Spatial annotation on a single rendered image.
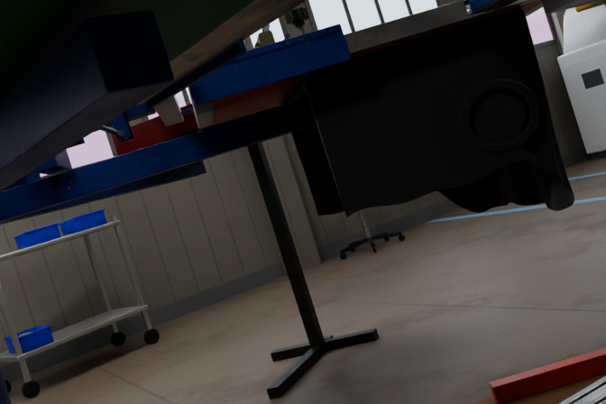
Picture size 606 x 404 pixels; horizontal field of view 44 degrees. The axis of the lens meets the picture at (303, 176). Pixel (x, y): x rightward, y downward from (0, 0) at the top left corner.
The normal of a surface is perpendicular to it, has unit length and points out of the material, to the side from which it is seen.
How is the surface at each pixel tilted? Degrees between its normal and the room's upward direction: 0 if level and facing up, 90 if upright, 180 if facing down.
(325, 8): 90
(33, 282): 90
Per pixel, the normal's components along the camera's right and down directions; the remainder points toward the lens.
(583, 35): -0.87, -0.05
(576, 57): -0.82, 0.26
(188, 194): 0.44, -0.13
